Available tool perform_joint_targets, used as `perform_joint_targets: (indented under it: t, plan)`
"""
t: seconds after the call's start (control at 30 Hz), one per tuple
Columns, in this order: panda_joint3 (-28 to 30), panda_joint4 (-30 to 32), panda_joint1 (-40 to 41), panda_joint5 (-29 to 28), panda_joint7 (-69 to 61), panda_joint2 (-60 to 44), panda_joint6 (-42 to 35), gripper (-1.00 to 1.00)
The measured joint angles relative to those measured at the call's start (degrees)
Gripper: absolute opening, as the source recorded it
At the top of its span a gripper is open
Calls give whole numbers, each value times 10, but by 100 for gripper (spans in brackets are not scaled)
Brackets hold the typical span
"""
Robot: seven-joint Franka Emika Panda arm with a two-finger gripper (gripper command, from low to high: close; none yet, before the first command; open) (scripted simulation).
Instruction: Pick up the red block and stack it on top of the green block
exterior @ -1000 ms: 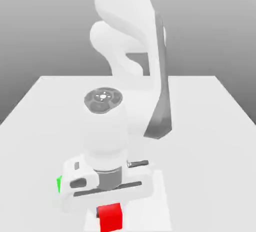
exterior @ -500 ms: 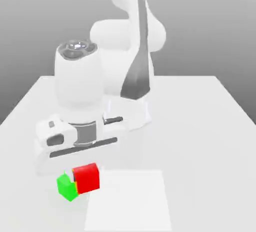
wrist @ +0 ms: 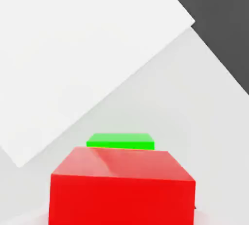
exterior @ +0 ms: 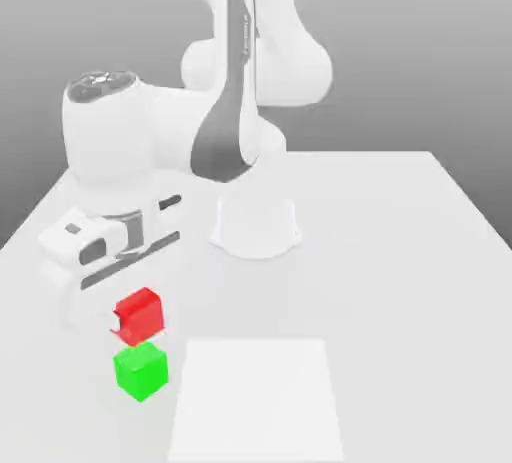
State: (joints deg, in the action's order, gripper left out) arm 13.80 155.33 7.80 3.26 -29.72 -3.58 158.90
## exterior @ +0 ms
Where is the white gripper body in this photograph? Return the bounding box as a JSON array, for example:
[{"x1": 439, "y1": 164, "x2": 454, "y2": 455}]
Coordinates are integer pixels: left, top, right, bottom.
[{"x1": 59, "y1": 230, "x2": 183, "y2": 330}]

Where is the small red cube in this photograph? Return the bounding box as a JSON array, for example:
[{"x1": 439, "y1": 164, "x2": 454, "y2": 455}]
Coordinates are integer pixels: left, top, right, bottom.
[{"x1": 109, "y1": 286, "x2": 166, "y2": 348}]

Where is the small green cube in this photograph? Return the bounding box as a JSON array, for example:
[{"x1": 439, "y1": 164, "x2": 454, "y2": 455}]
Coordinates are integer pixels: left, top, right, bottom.
[{"x1": 112, "y1": 340, "x2": 170, "y2": 404}]

